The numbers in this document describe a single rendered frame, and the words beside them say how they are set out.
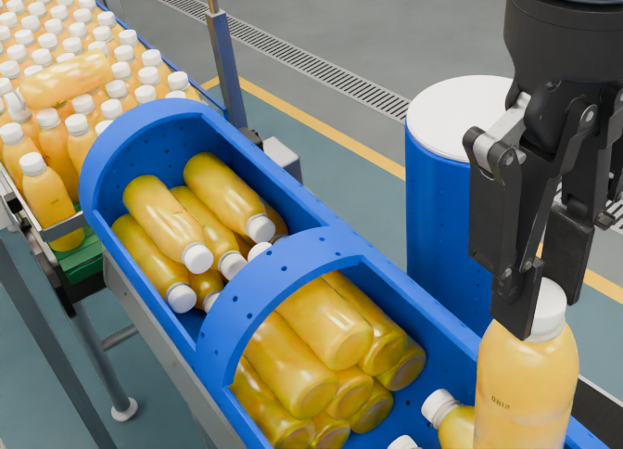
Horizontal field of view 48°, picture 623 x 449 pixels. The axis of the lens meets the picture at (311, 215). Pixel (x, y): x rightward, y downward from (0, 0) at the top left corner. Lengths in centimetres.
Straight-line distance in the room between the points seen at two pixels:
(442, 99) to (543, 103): 106
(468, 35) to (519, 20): 346
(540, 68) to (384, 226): 231
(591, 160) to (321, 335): 46
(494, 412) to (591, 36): 31
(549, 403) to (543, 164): 20
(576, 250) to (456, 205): 87
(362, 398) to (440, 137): 57
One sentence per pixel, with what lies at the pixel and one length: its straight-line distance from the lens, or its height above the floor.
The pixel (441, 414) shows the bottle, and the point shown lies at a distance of 82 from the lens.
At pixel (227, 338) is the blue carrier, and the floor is 119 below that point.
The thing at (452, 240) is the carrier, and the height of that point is 83.
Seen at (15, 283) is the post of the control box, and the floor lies 81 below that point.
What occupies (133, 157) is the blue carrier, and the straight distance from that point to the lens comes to 117.
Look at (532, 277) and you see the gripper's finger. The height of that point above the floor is 149.
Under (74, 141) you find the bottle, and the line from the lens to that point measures 141.
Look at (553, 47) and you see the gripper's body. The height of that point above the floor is 165.
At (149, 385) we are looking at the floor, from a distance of 232.
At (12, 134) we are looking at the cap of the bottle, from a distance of 144.
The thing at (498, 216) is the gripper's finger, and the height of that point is 156.
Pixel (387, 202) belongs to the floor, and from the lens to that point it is 273.
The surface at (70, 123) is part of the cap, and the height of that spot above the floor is 110.
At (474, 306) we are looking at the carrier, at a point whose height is 65.
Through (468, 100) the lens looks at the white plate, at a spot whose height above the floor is 104.
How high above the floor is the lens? 181
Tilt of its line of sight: 42 degrees down
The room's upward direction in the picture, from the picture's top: 8 degrees counter-clockwise
